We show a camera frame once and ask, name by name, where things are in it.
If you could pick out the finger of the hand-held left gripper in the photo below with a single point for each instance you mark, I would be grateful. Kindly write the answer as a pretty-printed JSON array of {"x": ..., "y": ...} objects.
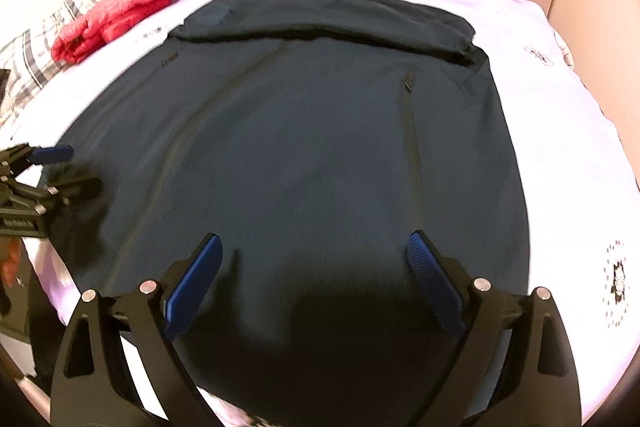
[
  {"x": 75, "y": 188},
  {"x": 52, "y": 153}
]

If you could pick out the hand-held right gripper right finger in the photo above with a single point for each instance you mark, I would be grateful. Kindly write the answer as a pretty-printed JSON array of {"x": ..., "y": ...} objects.
[{"x": 430, "y": 277}]

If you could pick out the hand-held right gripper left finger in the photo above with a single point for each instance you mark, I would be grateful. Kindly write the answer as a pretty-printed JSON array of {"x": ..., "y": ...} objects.
[{"x": 195, "y": 277}]

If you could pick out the dark navy zip jacket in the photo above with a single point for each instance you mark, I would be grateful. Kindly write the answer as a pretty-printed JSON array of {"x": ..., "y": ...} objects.
[{"x": 300, "y": 157}]

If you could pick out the person's left hand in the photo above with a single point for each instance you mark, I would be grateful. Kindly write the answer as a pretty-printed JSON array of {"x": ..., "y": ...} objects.
[{"x": 7, "y": 268}]

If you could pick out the grey plaid pillow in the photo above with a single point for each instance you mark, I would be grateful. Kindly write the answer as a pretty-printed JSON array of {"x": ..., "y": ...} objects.
[{"x": 55, "y": 27}]

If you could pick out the red down jacket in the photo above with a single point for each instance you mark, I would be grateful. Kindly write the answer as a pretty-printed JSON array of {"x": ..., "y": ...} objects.
[{"x": 125, "y": 2}]

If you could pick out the purple floral blanket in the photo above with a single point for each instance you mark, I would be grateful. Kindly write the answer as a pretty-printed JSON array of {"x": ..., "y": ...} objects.
[{"x": 560, "y": 132}]

